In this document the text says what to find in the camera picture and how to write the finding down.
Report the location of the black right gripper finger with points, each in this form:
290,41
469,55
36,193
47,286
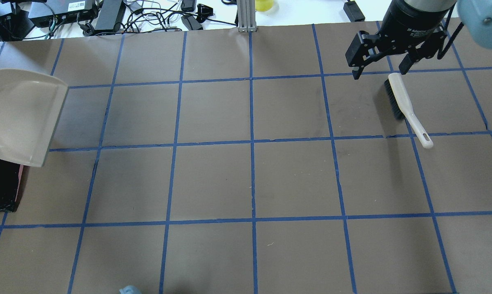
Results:
366,49
433,46

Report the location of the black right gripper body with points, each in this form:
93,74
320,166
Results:
414,21

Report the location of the white hand brush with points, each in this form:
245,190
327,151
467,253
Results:
403,109

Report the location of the beige dustpan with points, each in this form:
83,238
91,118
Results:
30,106

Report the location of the bin with black bag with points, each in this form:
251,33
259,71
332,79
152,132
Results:
10,182

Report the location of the black power adapter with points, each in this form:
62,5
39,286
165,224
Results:
353,11

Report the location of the yellow round object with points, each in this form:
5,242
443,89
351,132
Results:
263,5

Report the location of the black power brick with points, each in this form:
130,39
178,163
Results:
110,16

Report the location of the black electronics box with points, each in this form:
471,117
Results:
56,12

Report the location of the aluminium profile post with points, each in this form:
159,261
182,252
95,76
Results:
246,16

